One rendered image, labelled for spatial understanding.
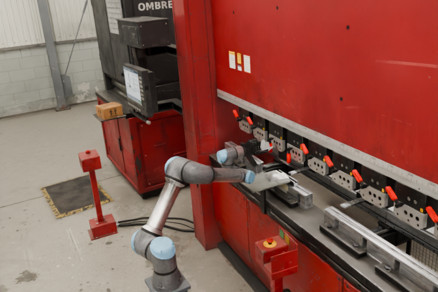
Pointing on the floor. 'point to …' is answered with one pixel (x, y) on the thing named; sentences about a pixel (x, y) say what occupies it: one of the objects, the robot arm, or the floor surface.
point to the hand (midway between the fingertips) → (270, 147)
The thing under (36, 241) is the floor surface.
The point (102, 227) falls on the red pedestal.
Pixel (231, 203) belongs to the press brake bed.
